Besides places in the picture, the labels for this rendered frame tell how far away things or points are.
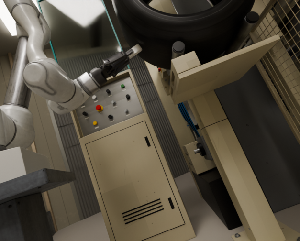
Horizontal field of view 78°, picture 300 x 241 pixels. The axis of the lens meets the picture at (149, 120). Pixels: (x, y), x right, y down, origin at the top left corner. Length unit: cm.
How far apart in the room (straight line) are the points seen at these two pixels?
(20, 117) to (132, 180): 78
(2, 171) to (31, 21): 65
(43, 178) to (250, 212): 90
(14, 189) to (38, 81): 30
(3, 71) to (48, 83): 430
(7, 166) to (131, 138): 85
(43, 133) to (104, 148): 290
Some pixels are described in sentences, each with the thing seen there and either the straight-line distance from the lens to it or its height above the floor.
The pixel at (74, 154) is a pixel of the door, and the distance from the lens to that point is 397.
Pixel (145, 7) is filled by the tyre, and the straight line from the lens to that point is 80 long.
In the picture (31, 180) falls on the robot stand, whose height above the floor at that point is 63.
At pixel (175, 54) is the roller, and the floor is 88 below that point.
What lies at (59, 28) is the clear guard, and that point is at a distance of 193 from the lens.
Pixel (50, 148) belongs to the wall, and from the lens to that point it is 412.
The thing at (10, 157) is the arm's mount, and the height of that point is 73.
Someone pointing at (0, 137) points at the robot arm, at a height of 84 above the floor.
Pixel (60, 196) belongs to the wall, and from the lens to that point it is 403.
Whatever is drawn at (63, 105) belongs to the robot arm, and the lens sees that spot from 80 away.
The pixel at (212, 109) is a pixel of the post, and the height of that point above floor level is 69.
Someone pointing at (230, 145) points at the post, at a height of 49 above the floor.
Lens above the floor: 57
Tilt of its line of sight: 11 degrees up
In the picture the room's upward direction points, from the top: 22 degrees counter-clockwise
